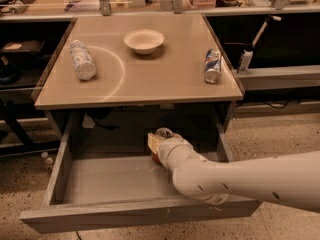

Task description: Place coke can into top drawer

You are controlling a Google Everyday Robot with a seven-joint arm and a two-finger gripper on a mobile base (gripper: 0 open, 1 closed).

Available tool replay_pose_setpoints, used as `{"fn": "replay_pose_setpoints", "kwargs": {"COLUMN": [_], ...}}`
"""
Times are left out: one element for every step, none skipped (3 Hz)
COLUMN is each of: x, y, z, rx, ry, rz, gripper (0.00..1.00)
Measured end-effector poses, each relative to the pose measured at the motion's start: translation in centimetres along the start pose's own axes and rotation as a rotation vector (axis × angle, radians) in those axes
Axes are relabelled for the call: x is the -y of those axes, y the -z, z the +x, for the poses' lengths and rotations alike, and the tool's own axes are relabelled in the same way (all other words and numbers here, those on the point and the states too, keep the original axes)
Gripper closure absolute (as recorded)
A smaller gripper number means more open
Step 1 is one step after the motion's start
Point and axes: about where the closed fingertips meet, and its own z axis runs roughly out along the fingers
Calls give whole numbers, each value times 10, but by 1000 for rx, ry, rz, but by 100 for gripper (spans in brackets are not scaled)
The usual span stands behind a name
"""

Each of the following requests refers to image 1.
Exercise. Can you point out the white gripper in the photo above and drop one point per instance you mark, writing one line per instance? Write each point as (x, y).
(165, 148)

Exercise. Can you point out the red coke can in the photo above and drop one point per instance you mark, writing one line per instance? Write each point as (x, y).
(165, 133)

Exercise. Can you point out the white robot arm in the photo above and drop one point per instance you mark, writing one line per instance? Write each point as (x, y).
(289, 180)

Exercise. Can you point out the grey cabinet with tan top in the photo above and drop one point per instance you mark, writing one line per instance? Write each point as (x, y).
(174, 73)

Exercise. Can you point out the grey open top drawer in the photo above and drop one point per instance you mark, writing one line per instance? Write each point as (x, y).
(97, 185)

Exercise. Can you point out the blue silver can lying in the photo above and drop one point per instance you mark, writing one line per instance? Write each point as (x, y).
(212, 69)

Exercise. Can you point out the white paper bowl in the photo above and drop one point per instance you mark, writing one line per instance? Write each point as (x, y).
(144, 41)

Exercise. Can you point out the small clear bottle on floor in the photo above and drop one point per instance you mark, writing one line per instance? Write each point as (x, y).
(47, 160)

